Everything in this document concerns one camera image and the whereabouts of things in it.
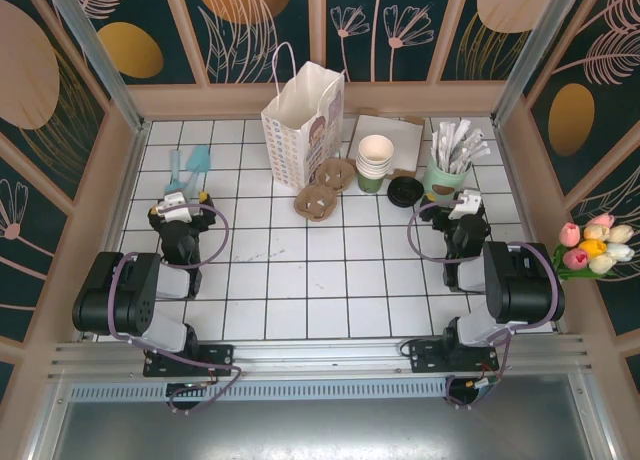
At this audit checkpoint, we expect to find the aluminium corner post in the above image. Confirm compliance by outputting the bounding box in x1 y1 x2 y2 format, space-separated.
42 0 147 131
491 0 585 127

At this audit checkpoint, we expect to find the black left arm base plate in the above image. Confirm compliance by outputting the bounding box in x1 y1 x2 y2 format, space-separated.
143 343 236 379

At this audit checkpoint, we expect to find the artificial tulip bouquet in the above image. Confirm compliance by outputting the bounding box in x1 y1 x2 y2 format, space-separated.
551 212 636 282

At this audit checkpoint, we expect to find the grey slotted cable duct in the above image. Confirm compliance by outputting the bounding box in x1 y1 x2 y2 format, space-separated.
68 382 451 404

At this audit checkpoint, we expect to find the light blue wide spatula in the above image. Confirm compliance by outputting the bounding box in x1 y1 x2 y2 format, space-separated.
185 144 212 194

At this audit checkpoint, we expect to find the brown cardboard cup carrier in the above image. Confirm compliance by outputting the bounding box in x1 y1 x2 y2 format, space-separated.
313 158 357 195
293 184 337 222

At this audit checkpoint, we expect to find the yellow connector base wire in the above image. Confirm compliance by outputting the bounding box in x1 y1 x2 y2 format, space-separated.
467 364 502 394

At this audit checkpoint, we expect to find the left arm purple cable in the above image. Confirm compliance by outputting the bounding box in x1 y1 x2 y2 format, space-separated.
108 202 244 416

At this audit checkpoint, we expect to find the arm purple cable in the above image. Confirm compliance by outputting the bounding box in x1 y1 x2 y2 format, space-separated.
407 197 559 411
108 202 244 416

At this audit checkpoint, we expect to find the black plastic cup lid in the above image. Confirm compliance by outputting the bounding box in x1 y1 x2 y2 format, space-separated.
388 175 423 204

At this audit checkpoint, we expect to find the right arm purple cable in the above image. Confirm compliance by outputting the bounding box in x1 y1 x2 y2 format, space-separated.
407 197 559 411

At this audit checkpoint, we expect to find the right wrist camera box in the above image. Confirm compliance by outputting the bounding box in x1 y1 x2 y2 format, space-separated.
447 189 482 222

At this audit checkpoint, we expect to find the green paper cup stack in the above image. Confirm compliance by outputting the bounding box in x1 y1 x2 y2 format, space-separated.
355 154 395 195

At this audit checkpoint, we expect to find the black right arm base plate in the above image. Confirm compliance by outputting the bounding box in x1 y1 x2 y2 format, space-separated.
408 338 501 376

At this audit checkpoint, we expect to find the white printed paper bag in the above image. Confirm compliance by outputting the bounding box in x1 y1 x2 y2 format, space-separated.
260 42 347 191

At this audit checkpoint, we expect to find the mint green straw holder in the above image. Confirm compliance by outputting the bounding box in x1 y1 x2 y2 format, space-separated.
424 154 474 202

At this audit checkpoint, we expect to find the light blue narrow utensil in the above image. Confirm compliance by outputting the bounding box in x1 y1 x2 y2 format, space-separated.
167 148 184 194

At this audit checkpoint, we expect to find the aluminium mounting rail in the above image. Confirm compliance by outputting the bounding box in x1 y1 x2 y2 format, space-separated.
49 333 592 381

